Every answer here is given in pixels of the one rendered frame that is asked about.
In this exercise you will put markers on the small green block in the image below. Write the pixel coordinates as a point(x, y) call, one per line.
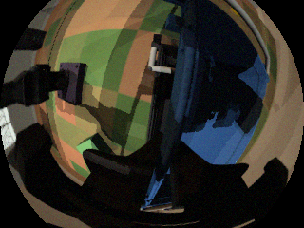
point(93, 142)

